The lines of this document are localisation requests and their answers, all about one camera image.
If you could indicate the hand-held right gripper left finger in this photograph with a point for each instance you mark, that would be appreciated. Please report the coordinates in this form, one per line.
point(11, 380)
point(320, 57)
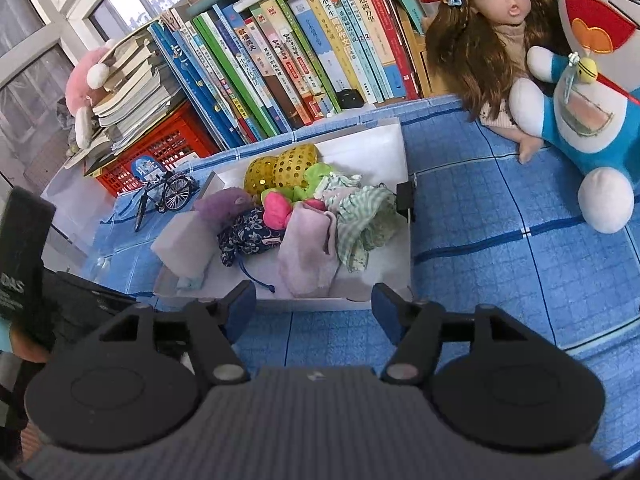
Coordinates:
point(241, 310)

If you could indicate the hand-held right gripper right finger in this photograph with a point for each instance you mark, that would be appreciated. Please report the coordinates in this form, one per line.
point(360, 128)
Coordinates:
point(387, 310)

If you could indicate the pale pink cloth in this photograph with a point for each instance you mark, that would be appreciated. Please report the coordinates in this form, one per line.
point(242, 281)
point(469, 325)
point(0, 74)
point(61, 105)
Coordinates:
point(305, 255)

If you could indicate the white sponge block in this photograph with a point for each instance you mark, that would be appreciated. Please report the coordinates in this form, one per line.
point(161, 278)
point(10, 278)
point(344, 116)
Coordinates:
point(185, 245)

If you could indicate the green checked cloth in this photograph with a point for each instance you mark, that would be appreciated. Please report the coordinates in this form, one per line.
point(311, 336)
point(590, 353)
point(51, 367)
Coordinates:
point(370, 220)

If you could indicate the pink and green plush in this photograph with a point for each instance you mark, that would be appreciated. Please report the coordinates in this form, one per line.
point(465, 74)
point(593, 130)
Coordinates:
point(276, 210)

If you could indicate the purple fluffy plush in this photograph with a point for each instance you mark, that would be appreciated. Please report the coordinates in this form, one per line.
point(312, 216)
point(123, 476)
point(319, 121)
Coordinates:
point(222, 205)

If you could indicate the small floral cloth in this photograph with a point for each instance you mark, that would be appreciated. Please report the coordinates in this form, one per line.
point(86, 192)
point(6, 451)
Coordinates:
point(340, 185)

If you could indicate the yellow sequin plush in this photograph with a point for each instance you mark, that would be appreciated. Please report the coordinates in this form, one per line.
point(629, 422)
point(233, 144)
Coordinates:
point(259, 175)
point(295, 167)

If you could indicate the white cardboard box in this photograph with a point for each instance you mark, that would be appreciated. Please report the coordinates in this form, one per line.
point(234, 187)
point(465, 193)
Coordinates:
point(370, 150)

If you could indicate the person's left hand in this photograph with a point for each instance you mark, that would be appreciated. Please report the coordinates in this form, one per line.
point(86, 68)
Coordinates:
point(31, 352)

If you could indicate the black binder clip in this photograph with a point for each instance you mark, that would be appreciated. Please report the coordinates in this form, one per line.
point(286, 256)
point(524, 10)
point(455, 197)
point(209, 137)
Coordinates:
point(406, 200)

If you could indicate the blue checkered tablecloth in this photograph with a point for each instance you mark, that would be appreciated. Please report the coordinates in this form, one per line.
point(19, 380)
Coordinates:
point(500, 270)

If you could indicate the black toy bicycle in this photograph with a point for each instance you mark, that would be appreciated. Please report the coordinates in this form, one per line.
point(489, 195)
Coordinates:
point(167, 195)

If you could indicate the round blue sign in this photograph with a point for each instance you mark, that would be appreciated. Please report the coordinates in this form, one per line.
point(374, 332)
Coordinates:
point(147, 169)

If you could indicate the pink and white plush toy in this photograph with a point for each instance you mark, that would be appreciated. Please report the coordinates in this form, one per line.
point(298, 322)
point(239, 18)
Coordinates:
point(80, 85)

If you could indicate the red plastic crate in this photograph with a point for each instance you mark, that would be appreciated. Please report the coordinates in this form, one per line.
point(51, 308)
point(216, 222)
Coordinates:
point(170, 140)

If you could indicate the stack of lying books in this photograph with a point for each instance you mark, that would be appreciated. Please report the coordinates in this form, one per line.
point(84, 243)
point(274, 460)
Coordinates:
point(135, 90)

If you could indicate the small black object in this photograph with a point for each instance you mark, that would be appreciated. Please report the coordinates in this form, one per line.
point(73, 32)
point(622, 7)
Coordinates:
point(350, 98)

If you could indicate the row of standing books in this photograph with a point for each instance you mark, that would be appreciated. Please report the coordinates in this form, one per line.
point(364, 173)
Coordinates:
point(300, 50)

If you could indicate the blue cat plush toy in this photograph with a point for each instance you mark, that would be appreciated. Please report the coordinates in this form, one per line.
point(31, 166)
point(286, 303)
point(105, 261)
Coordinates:
point(590, 110)

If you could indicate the brown-haired doll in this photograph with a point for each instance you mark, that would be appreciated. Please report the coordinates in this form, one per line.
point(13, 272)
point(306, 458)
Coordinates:
point(500, 0)

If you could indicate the white window frame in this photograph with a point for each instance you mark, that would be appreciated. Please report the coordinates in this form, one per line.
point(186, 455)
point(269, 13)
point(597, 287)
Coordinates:
point(65, 5)

